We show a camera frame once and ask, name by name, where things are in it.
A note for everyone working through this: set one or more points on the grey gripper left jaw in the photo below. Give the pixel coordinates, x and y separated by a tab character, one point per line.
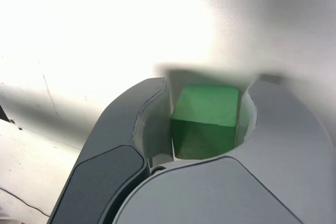
110	140

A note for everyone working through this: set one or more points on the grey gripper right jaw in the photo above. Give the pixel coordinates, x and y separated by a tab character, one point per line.
236	195

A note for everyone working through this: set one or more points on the green cube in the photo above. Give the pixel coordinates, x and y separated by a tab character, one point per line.
204	108

